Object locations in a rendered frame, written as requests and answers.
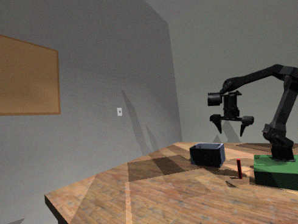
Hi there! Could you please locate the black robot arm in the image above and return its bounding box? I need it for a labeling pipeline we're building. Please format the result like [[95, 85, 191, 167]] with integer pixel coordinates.
[[207, 64, 298, 162]]

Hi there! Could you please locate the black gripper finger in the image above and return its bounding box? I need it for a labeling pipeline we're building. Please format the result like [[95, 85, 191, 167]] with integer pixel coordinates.
[[212, 120, 221, 134], [240, 124, 249, 137]]

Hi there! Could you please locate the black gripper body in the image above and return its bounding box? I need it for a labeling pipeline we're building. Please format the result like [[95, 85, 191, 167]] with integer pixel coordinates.
[[210, 105, 254, 125]]

